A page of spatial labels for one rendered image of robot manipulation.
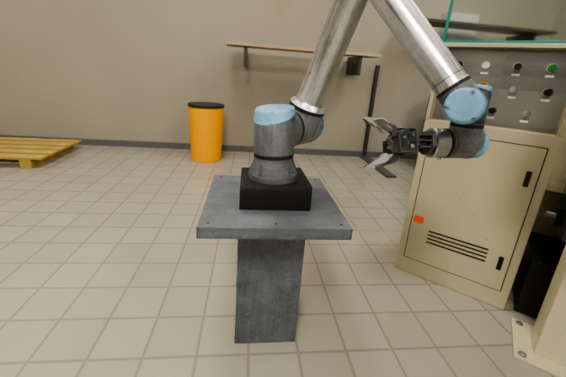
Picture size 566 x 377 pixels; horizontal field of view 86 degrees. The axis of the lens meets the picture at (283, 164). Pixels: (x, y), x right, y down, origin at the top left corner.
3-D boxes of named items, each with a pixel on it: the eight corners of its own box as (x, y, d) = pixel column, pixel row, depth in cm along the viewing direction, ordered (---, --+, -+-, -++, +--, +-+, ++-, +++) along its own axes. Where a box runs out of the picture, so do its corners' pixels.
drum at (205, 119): (225, 154, 396) (226, 103, 377) (221, 164, 354) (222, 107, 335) (192, 153, 391) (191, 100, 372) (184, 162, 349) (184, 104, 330)
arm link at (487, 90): (493, 84, 80) (483, 130, 83) (494, 85, 89) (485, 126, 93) (453, 82, 85) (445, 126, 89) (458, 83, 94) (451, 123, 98)
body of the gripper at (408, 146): (397, 125, 85) (437, 127, 87) (384, 131, 94) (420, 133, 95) (398, 152, 85) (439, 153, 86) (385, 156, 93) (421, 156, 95)
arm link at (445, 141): (432, 131, 97) (434, 161, 96) (418, 131, 96) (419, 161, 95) (451, 125, 88) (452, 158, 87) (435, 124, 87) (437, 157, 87)
